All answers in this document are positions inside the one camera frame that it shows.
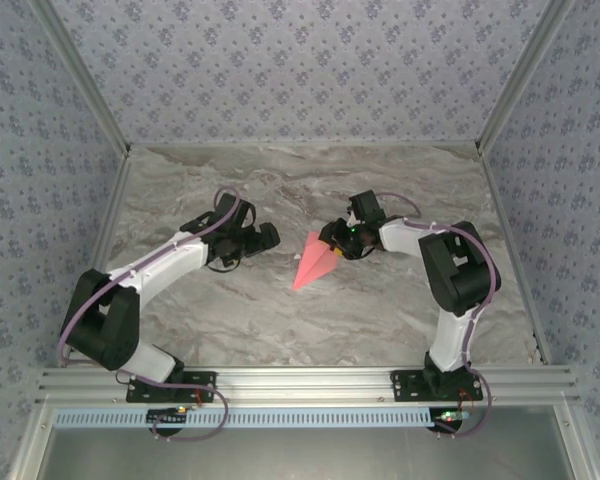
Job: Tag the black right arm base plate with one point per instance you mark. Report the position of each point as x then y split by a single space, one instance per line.
410 387

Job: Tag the aluminium left frame post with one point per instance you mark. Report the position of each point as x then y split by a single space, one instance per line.
86 75

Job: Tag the aluminium right frame post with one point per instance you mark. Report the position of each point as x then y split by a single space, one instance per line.
522 75

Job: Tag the aluminium right side rail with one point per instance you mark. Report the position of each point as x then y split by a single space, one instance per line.
510 250

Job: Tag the aluminium frame post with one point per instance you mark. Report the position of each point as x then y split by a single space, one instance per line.
522 75
86 75

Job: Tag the controller board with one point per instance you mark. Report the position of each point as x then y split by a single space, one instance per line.
450 417
165 416

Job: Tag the right controller board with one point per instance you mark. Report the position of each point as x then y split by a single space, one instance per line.
450 417

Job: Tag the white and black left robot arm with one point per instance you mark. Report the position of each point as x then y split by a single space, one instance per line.
160 265

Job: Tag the aluminium rail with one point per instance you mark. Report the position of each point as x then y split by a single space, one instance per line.
107 230
510 250

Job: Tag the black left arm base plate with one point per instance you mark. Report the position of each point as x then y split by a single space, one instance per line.
145 392

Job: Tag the left controller board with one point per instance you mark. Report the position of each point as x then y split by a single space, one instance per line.
165 416

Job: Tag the aluminium mounting beam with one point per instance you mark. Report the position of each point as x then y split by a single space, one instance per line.
305 385

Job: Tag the aluminium left side rail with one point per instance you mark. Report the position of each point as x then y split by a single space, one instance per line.
107 230

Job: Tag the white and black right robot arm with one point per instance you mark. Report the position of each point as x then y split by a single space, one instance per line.
405 235

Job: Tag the pink paper sheet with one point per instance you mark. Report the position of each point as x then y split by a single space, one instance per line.
312 265

